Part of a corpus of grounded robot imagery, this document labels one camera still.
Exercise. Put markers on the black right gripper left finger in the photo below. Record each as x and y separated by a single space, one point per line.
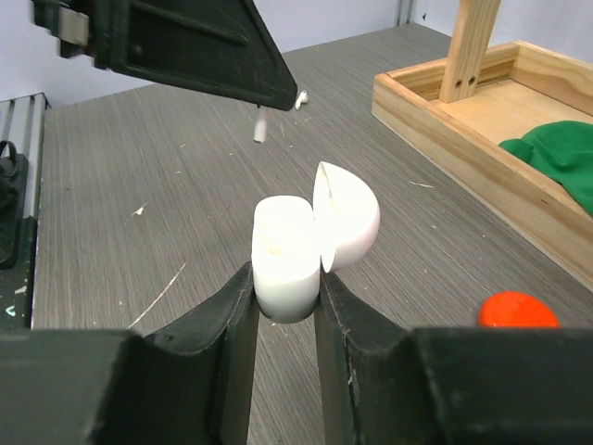
190 382

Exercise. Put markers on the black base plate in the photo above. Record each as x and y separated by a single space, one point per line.
18 237

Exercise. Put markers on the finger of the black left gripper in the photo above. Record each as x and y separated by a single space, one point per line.
216 47

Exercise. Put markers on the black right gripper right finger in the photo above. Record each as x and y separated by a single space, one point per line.
375 383

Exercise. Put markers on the green shirt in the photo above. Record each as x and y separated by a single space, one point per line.
561 150

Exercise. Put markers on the wooden clothes rack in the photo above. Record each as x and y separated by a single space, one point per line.
457 110

